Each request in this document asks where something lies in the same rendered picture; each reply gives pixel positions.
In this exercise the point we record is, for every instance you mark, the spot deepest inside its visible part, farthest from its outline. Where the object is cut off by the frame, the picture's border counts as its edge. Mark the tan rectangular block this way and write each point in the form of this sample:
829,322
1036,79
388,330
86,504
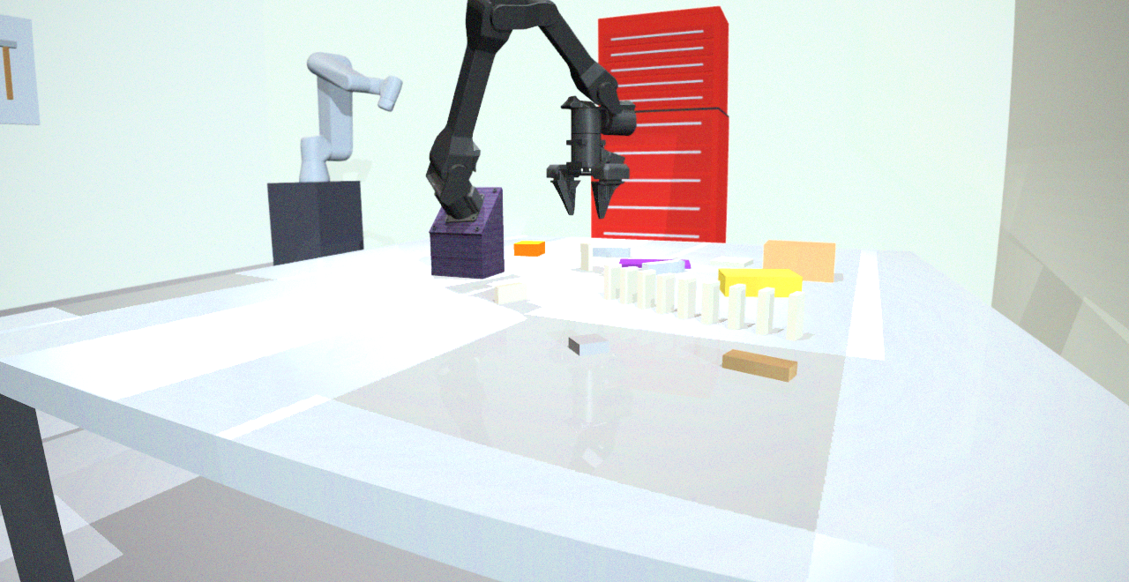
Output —
814,261
760,365

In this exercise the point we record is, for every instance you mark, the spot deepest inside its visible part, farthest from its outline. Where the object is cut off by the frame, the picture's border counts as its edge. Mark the orange block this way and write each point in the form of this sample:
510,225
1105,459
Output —
529,248

